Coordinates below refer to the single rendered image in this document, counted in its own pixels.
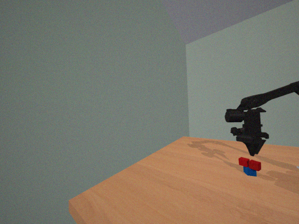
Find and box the blue cube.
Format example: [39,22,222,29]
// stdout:
[243,166,256,176]

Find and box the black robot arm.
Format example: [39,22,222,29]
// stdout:
[225,81,299,136]

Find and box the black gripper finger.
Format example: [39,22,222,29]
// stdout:
[243,142,260,156]
[255,140,266,154]

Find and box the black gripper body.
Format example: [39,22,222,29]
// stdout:
[236,122,269,144]

